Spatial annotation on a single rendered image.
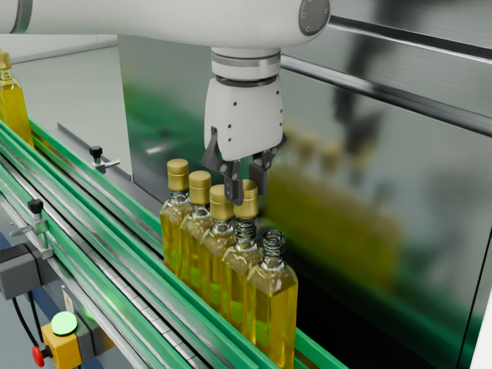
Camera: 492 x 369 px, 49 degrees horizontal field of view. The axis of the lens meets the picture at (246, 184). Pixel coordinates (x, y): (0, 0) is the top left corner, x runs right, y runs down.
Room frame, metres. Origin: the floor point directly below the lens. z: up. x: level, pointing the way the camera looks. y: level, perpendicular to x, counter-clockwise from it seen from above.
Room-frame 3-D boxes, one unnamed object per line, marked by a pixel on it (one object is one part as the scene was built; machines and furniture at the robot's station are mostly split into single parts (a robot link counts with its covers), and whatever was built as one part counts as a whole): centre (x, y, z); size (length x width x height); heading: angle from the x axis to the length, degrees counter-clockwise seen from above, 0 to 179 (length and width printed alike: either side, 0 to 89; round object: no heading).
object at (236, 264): (0.65, 0.00, 1.16); 0.06 x 0.06 x 0.21; 38
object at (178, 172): (0.79, 0.11, 1.31); 0.04 x 0.04 x 0.04
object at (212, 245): (0.70, 0.04, 1.16); 0.06 x 0.06 x 0.21; 39
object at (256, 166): (0.67, -0.03, 1.38); 0.03 x 0.03 x 0.07; 38
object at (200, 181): (0.74, 0.07, 1.31); 0.04 x 0.04 x 0.04
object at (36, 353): (0.74, 0.38, 0.96); 0.04 x 0.03 x 0.04; 39
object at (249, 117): (0.65, 0.00, 1.47); 0.10 x 0.07 x 0.11; 128
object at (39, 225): (0.91, 0.43, 1.11); 0.07 x 0.04 x 0.13; 129
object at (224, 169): (0.63, 0.03, 1.38); 0.03 x 0.03 x 0.07; 38
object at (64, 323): (0.77, 0.34, 1.01); 0.04 x 0.04 x 0.03
